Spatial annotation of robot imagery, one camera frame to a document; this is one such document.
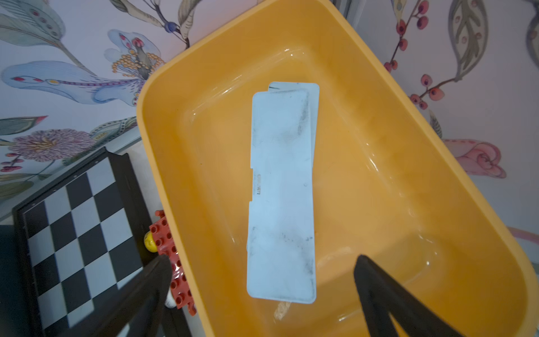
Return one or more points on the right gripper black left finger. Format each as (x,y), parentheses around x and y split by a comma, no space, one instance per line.
(139,303)

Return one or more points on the black white checkerboard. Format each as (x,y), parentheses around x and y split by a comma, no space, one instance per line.
(80,240)

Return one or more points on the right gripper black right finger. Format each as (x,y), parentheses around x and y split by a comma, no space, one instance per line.
(384,301)

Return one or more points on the teal storage box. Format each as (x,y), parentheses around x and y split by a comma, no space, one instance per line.
(18,307)

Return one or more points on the red toy brick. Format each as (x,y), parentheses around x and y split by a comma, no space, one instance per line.
(160,240)

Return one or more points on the light blue pencil case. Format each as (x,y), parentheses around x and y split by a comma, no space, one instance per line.
(314,92)
(280,249)

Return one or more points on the yellow storage box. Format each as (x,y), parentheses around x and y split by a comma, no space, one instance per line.
(384,184)

